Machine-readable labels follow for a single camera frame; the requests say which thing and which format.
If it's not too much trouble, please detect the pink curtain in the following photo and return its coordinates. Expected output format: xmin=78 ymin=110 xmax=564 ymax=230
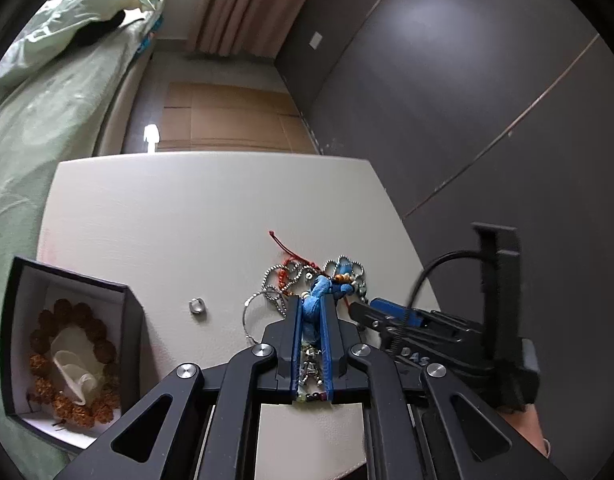
xmin=187 ymin=0 xmax=333 ymax=58

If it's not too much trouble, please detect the tangle of bracelets and chains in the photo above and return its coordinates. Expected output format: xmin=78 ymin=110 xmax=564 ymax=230
xmin=261 ymin=256 xmax=370 ymax=321

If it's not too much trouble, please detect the brown bead bracelet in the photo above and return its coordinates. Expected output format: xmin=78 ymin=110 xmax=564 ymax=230
xmin=27 ymin=298 xmax=123 ymax=428

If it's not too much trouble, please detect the bed with green sheet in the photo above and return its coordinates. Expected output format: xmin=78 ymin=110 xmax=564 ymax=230
xmin=0 ymin=0 xmax=168 ymax=480

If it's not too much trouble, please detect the white table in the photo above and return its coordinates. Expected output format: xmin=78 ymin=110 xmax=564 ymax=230
xmin=36 ymin=156 xmax=440 ymax=480

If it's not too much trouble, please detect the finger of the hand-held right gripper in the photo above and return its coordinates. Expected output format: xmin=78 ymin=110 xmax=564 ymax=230
xmin=348 ymin=301 xmax=403 ymax=348
xmin=369 ymin=298 xmax=428 ymax=328

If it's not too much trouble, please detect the white crumpled paper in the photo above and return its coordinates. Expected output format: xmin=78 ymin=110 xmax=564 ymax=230
xmin=50 ymin=327 xmax=105 ymax=406

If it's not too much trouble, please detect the black cable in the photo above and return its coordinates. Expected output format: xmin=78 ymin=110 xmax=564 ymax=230
xmin=411 ymin=250 xmax=482 ymax=311

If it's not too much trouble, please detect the silver beaded charm strand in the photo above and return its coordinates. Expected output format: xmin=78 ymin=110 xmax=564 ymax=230
xmin=296 ymin=344 xmax=333 ymax=407

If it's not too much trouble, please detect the pale green quilt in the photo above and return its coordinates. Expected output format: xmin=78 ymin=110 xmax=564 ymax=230
xmin=0 ymin=0 xmax=170 ymax=81

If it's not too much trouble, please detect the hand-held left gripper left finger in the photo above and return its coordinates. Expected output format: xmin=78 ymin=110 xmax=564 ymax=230
xmin=52 ymin=296 xmax=304 ymax=480

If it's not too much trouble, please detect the silver key ring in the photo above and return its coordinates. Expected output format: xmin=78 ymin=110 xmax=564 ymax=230
xmin=243 ymin=287 xmax=284 ymax=343

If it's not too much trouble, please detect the black jewelry box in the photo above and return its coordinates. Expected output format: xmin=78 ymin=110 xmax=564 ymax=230
xmin=1 ymin=256 xmax=147 ymax=456

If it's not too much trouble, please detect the flat brown cardboard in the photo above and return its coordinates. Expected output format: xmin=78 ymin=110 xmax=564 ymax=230
xmin=157 ymin=82 xmax=320 ymax=153

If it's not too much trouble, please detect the person's right hand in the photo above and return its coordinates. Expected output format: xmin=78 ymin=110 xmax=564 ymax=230
xmin=498 ymin=402 xmax=554 ymax=461

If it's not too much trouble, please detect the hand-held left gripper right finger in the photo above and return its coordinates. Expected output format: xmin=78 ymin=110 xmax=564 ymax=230
xmin=319 ymin=296 xmax=568 ymax=480

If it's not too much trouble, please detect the blue cloth charm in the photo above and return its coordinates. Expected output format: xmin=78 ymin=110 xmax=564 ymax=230
xmin=299 ymin=257 xmax=356 ymax=348

